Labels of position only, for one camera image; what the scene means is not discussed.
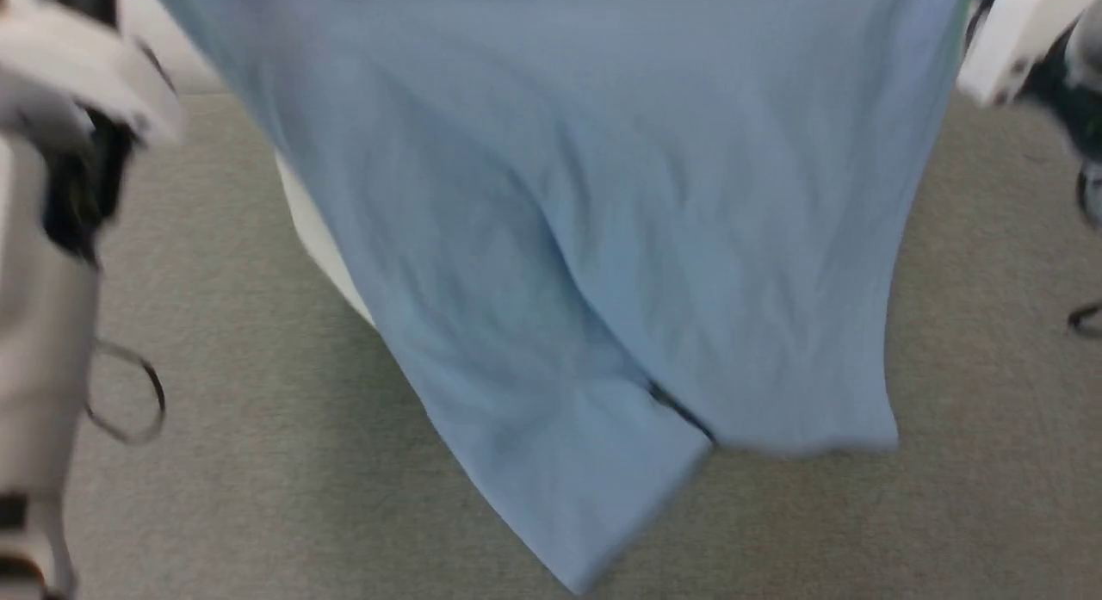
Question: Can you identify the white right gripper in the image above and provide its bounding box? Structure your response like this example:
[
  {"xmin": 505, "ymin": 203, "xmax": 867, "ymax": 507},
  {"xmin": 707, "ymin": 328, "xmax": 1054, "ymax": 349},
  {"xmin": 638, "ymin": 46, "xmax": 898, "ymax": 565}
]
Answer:
[{"xmin": 956, "ymin": 0, "xmax": 1102, "ymax": 110}]

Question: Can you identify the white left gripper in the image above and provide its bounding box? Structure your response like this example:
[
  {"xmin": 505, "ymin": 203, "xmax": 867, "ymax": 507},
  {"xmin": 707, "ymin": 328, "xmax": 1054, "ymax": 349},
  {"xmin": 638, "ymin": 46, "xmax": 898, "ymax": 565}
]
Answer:
[{"xmin": 0, "ymin": 0, "xmax": 187, "ymax": 146}]

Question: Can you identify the light blue garment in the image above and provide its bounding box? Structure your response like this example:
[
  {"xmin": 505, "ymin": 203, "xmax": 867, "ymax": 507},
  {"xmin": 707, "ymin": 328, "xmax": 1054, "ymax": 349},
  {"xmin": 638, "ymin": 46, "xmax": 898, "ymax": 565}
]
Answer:
[{"xmin": 145, "ymin": 0, "xmax": 975, "ymax": 597}]

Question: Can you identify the grey-green fabric sofa cushion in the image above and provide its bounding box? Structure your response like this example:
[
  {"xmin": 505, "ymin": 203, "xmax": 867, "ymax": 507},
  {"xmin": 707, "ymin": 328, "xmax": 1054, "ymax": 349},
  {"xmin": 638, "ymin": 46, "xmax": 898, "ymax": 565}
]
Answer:
[{"xmin": 0, "ymin": 90, "xmax": 1102, "ymax": 600}]

